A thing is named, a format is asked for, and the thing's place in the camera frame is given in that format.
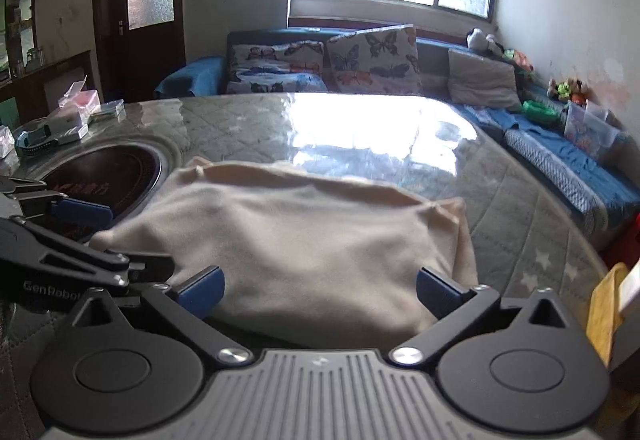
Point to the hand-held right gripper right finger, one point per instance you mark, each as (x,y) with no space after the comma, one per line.
(440,294)

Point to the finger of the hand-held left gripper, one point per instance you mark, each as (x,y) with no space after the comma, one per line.
(85,214)
(100,265)

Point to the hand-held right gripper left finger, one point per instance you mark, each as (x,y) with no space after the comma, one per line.
(202,292)

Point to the cream knit garment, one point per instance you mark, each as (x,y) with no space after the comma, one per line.
(300,245)

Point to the white box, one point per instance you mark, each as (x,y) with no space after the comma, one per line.
(67,127)

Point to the small clear lidded box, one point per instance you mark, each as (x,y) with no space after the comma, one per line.
(107,110)

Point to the pink and white tissue packet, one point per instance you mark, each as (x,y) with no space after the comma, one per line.
(5,142)

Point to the dark wooden side table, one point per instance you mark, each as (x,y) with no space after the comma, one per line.
(55,74)

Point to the glass jar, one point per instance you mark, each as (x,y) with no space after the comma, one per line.
(35,59)

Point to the dark wooden door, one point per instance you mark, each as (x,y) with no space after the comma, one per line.
(150,64)

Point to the yellow chair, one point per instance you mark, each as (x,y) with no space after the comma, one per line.
(602,310)

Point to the blue quilted sofa blanket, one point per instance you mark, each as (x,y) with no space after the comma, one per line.
(565,169)

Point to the dark wooden shelf unit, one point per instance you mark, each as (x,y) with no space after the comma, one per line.
(20,19)

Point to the green bowl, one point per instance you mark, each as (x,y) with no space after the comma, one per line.
(537,108)

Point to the grey pillow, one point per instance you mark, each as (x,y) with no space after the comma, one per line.
(480,77)

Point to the blue butterfly print cushion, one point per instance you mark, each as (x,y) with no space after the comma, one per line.
(275,83)

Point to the clear plastic storage box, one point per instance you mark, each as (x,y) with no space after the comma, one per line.
(590,129)

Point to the blue sofa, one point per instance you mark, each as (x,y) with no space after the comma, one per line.
(432,57)

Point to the brown and green plush toys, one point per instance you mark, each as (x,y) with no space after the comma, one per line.
(565,89)

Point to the butterfly print pillow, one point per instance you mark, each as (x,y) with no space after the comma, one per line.
(275,55)
(370,59)

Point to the orange and green toy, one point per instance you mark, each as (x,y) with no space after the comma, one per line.
(517,57)

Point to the white plush toy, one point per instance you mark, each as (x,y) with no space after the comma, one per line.
(477,39)

